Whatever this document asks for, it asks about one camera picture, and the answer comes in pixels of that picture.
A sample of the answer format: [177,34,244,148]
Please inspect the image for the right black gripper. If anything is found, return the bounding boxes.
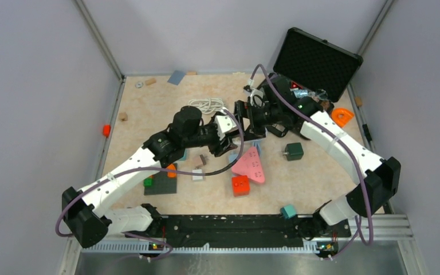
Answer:
[225,100,281,143]

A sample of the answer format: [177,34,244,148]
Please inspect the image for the pink triangular power strip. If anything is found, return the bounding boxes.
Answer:
[231,147,265,185]

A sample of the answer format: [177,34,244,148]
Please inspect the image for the red cube socket adapter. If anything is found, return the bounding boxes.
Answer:
[231,175,250,197]

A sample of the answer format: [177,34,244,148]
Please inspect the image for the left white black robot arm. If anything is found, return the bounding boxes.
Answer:
[55,106,244,248]

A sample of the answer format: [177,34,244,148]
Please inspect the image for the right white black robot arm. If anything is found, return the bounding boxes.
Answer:
[272,89,401,236]

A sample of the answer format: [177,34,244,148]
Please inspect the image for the pink brown charger plug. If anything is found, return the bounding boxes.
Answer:
[192,154,208,169]

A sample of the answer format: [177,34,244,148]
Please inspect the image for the teal small plug adapter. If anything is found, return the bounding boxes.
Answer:
[280,204,297,219]

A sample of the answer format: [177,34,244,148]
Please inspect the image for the light blue power strip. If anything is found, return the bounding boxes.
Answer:
[228,140,261,163]

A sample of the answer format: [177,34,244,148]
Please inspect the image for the small white charger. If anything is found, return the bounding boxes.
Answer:
[192,169,205,182]

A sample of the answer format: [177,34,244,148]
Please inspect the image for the teal power strip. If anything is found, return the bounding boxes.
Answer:
[178,150,188,162]

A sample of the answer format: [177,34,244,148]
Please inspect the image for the dark green cube adapter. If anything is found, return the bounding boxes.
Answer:
[282,143,304,161]

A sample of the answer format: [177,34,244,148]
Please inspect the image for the orange arch block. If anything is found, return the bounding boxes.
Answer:
[167,163,177,179]

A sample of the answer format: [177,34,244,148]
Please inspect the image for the dark grey building baseplate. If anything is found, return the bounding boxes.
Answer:
[143,171,178,196]

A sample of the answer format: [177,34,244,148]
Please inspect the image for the black open case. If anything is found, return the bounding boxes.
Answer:
[269,27,363,114]

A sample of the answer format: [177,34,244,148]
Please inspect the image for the grey blue card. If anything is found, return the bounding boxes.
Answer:
[167,70,186,85]

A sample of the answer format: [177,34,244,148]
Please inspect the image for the green small brick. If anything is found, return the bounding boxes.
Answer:
[143,178,153,187]

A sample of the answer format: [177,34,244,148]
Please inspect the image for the orange arch toy right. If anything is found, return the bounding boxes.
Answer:
[331,108,355,128]

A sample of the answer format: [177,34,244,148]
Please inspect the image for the wooden block top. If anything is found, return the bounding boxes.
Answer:
[144,78,156,86]

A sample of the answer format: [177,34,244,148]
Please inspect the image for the wooden block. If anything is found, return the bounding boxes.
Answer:
[354,96,363,108]
[144,78,156,86]

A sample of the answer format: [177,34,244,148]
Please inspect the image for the metal washer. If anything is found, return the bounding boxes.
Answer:
[135,81,144,89]

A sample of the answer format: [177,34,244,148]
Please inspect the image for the wooden block right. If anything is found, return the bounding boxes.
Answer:
[354,96,363,108]

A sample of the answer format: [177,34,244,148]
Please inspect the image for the red orange clip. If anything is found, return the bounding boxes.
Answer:
[102,124,111,138]

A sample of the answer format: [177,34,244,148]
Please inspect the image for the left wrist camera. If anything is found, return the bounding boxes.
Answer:
[214,113,237,141]

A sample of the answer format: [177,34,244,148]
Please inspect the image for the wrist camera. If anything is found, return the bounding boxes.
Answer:
[214,113,237,141]
[243,79,264,99]

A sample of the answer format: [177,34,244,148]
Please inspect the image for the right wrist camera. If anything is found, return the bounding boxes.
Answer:
[243,79,264,99]

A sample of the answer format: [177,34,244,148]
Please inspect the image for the white coiled cable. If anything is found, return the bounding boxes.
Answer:
[187,97,225,114]

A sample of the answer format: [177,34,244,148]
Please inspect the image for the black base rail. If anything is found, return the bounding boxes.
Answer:
[127,214,352,249]

